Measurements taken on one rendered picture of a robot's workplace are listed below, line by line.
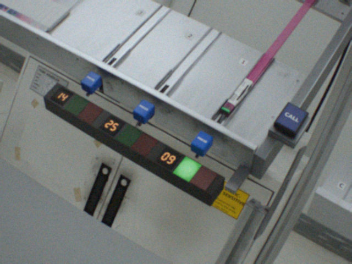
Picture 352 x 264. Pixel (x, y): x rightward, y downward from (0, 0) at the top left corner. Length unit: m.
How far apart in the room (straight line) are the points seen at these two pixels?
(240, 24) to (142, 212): 1.76
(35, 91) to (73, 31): 0.41
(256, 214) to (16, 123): 0.77
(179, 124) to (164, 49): 0.15
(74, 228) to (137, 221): 0.67
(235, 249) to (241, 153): 0.17
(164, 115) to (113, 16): 0.24
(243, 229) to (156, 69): 0.31
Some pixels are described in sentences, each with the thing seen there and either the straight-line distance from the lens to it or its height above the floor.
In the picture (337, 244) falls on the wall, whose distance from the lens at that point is 3.06.
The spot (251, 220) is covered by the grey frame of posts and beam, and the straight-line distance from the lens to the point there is 1.06.
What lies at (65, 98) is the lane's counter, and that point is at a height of 0.66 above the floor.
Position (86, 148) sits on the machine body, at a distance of 1.51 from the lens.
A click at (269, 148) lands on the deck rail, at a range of 1.02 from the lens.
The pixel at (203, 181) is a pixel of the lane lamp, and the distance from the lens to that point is 1.01.
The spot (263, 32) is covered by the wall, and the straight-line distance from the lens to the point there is 3.05.
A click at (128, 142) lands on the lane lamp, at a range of 1.04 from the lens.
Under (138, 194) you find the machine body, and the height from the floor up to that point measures 0.43.
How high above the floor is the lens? 0.96
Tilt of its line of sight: 15 degrees down
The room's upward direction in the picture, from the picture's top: 24 degrees clockwise
